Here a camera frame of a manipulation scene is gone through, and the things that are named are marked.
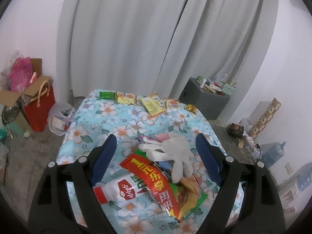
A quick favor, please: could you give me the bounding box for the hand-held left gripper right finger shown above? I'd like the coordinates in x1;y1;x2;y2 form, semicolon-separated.
195;133;285;234

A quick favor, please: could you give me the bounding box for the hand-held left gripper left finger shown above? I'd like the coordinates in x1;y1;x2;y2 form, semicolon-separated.
27;134;118;234

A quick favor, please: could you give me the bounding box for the white cotton glove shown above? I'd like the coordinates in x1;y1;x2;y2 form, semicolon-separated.
139;132;193;183

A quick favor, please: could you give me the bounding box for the white red yogurt bottle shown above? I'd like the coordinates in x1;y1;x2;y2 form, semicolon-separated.
93;172;147;204

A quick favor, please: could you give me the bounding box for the red green chip bag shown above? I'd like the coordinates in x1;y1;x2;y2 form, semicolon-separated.
119;150;207;223

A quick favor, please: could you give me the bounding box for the dark printed box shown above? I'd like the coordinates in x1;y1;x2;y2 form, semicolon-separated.
228;123;245;137

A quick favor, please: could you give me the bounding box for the floral light blue blanket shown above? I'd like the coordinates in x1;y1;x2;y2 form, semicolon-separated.
56;89;244;234

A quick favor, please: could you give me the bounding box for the grey cabinet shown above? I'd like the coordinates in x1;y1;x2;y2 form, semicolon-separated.
179;77;231;120

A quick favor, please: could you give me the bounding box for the pink paper wrapper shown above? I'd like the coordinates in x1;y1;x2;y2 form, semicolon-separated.
146;134;166;143

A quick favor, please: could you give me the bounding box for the clear bag with items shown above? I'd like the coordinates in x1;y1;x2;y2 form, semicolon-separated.
47;102;76;136

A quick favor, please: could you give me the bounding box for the green snack packet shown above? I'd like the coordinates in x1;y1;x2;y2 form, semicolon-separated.
99;91;116;100

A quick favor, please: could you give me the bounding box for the small yellow snack packet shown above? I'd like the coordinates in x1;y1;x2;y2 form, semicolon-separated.
115;91;137;105
164;98;180;110

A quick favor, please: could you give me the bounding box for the blue water jug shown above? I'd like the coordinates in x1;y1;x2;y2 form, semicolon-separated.
261;141;286;168

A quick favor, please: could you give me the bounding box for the large yellow snack packet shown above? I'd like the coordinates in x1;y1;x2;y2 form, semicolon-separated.
139;94;167;117

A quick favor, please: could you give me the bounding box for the green box with sticks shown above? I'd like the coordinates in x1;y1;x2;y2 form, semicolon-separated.
223;82;237;95

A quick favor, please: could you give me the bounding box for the red gift bag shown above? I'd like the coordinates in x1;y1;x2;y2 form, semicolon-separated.
24;80;56;132

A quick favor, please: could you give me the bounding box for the blue white package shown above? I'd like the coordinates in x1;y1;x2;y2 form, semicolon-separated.
292;163;312;193

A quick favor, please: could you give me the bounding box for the brown cardboard box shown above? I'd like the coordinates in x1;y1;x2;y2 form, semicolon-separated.
0;58;53;137

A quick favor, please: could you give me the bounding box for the metal bowl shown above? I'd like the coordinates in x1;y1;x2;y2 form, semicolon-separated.
2;101;21;123

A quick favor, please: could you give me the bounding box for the pink plastic bag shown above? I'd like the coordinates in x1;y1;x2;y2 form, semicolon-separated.
10;57;33;93

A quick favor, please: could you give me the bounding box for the grey curtain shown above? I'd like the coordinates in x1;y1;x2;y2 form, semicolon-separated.
60;0;266;98

